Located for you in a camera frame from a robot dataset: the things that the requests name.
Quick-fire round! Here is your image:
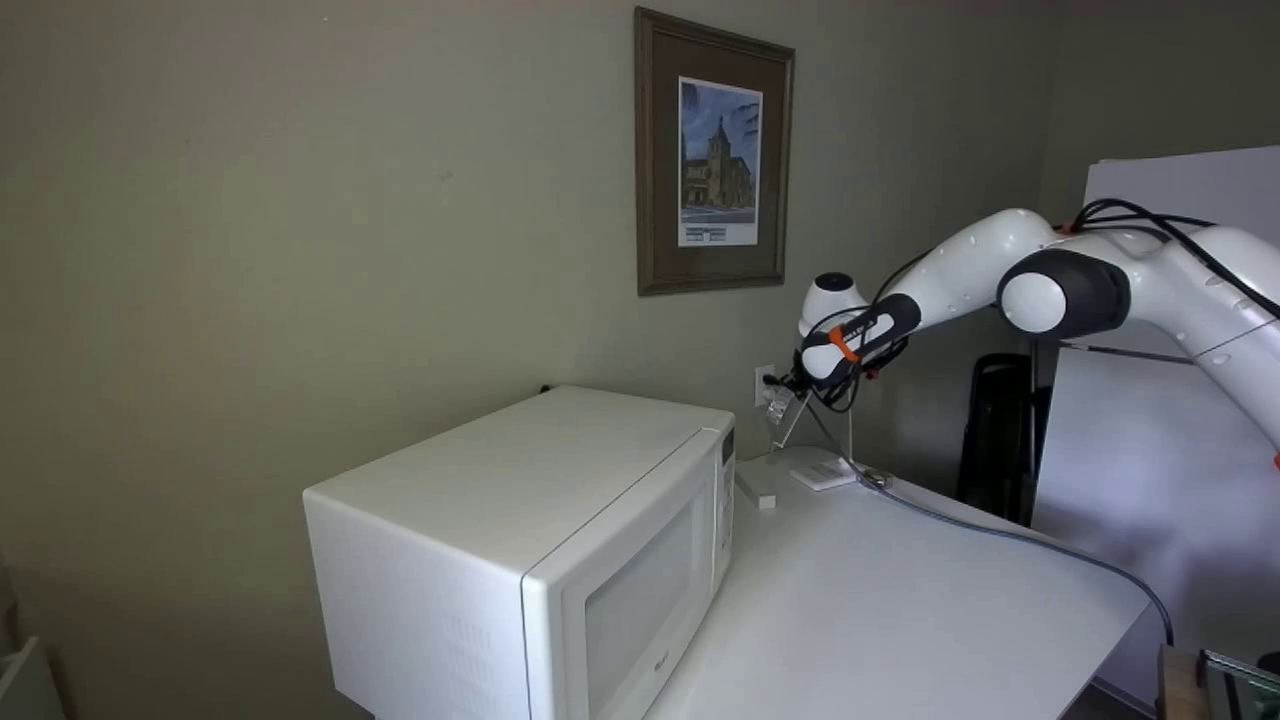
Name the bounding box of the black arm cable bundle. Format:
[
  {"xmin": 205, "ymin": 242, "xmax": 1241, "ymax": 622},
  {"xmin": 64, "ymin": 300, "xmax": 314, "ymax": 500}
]
[{"xmin": 796, "ymin": 196, "xmax": 1280, "ymax": 417}]

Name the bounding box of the white refrigerator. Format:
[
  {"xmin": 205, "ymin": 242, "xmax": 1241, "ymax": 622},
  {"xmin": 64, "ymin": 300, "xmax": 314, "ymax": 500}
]
[{"xmin": 1034, "ymin": 139, "xmax": 1280, "ymax": 677}]

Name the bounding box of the long thin power cable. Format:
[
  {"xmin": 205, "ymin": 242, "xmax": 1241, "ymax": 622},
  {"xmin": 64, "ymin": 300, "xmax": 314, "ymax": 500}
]
[{"xmin": 761, "ymin": 378, "xmax": 1180, "ymax": 655}]

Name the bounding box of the wooden framed picture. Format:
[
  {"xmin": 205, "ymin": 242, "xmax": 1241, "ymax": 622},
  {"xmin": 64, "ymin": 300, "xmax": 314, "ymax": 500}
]
[{"xmin": 632, "ymin": 3, "xmax": 800, "ymax": 300}]

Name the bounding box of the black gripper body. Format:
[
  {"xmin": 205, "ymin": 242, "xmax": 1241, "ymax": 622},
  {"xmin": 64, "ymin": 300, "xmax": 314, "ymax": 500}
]
[{"xmin": 761, "ymin": 369, "xmax": 820, "ymax": 409}]

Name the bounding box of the white wall outlet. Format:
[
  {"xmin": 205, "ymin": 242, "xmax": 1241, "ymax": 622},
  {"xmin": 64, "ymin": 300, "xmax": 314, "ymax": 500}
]
[{"xmin": 753, "ymin": 365, "xmax": 793, "ymax": 422}]

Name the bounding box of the white microwave oven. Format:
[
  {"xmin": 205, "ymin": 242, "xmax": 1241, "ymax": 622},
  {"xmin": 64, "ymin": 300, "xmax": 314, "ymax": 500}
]
[{"xmin": 302, "ymin": 386, "xmax": 742, "ymax": 720}]

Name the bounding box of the clear glass box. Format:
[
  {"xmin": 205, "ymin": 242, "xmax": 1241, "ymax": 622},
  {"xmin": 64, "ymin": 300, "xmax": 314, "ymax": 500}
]
[{"xmin": 1192, "ymin": 646, "xmax": 1280, "ymax": 720}]

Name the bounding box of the orange cable strap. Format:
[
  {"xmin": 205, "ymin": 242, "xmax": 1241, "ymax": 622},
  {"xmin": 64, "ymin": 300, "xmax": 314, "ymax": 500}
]
[{"xmin": 824, "ymin": 320, "xmax": 870, "ymax": 374}]

